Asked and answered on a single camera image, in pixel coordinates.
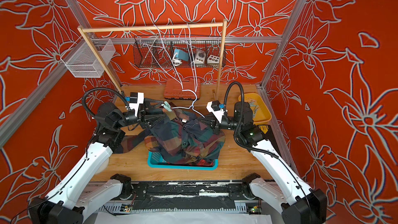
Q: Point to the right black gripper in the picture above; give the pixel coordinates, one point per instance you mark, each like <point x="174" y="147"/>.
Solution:
<point x="216" y="125"/>

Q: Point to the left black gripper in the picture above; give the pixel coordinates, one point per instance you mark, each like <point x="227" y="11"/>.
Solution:
<point x="144" y="121"/>

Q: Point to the mint clothespin shirt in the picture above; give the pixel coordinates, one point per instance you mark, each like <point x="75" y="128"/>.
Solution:
<point x="167" y="106"/>

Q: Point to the dark plaid shirt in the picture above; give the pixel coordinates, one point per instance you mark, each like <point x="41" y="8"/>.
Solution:
<point x="180" y="138"/>

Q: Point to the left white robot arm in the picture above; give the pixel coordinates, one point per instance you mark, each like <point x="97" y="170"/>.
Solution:
<point x="65" y="203"/>

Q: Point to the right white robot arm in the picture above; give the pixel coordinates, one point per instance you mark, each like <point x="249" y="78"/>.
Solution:
<point x="294" y="199"/>

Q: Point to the clothespins in yellow tray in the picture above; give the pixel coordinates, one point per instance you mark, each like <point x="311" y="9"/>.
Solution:
<point x="254" y="106"/>

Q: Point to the red tool case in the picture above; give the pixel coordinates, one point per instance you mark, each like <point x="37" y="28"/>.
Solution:
<point x="186" y="91"/>

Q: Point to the yellow plastic tray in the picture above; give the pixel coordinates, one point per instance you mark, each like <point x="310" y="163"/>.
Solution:
<point x="263" y="115"/>

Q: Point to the teal plastic basket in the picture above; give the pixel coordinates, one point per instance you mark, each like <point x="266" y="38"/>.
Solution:
<point x="155" y="160"/>

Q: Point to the black box with label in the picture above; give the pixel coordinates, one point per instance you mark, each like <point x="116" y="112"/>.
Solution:
<point x="267" y="132"/>

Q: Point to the white button box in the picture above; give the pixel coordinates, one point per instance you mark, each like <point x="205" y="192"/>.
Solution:
<point x="213" y="60"/>

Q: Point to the wooden clothes rack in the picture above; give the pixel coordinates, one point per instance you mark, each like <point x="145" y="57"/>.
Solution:
<point x="84" y="34"/>

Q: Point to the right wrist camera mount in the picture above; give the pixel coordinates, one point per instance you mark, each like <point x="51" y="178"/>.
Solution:
<point x="217" y="109"/>

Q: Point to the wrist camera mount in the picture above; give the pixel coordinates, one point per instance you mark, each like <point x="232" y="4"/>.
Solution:
<point x="217" y="109"/>
<point x="135" y="100"/>

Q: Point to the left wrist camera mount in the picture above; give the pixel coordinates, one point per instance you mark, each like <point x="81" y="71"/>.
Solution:
<point x="135" y="100"/>

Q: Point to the black wire basket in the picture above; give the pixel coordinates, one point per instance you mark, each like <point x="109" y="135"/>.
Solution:
<point x="172" y="51"/>

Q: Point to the teal box with cable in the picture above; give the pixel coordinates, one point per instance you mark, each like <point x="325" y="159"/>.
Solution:
<point x="179" y="57"/>

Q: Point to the white switch box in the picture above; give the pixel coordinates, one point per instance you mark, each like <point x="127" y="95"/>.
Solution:
<point x="199" y="57"/>

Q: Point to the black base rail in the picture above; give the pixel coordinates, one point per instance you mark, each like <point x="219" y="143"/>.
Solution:
<point x="202" y="195"/>

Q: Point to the white wire basket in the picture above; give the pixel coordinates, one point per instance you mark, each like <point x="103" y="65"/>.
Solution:
<point x="82" y="63"/>

